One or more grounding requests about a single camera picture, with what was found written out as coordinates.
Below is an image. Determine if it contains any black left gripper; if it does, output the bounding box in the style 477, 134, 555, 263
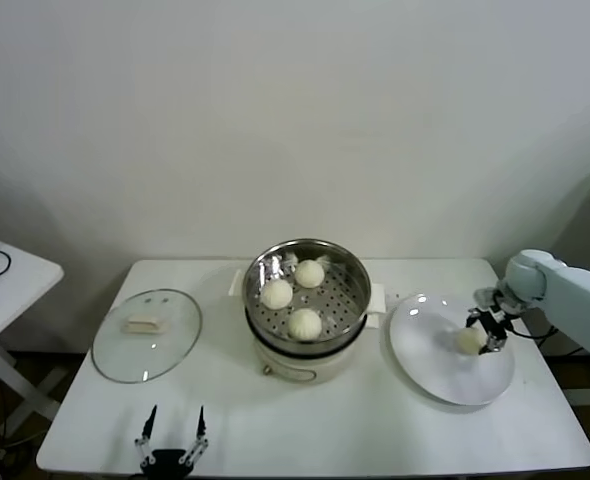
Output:
133, 403, 210, 476

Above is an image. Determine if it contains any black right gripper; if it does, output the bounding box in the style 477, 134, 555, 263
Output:
465, 307, 510, 357

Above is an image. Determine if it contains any white steamed baozi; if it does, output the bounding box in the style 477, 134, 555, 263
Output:
260, 278, 294, 310
454, 327, 487, 356
294, 259, 325, 290
288, 308, 323, 342

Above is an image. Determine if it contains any stainless steel steamer basket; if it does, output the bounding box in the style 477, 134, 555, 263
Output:
242, 239, 374, 346

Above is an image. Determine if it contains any white round plate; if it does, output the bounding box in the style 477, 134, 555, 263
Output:
384, 293, 517, 407

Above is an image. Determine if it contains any cream electric cooker pot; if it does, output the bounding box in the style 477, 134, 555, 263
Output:
229, 268, 389, 387

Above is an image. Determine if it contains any white folding side table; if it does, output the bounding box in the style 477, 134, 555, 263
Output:
0, 230, 66, 446

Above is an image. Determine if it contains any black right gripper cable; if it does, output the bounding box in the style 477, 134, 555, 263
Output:
505, 319, 557, 342

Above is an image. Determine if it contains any glass lid with cream handle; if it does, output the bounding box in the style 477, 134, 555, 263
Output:
91, 288, 204, 385

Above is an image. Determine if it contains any black power cable with connector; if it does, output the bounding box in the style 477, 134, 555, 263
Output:
542, 262, 590, 359

